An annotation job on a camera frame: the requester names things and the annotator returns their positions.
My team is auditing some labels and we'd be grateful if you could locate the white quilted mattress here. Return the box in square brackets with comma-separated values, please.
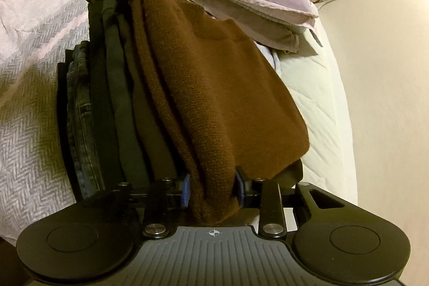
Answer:
[255, 17, 362, 208]

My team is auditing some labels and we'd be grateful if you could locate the black folded garment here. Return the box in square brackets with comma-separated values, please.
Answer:
[88, 0, 113, 193]

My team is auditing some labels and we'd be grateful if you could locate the pink and grey striped blanket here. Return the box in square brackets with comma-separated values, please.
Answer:
[0, 0, 217, 240]

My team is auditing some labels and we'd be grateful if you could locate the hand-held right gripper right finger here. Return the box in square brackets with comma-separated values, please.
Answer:
[234, 167, 346, 239]

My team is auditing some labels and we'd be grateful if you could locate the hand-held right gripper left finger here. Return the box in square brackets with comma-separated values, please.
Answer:
[80, 174, 192, 239]

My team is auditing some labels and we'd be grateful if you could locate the brown knit sweater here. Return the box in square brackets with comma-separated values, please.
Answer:
[129, 0, 309, 226]

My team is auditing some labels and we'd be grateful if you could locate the dark green folded garment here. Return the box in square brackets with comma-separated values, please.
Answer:
[102, 0, 152, 187]

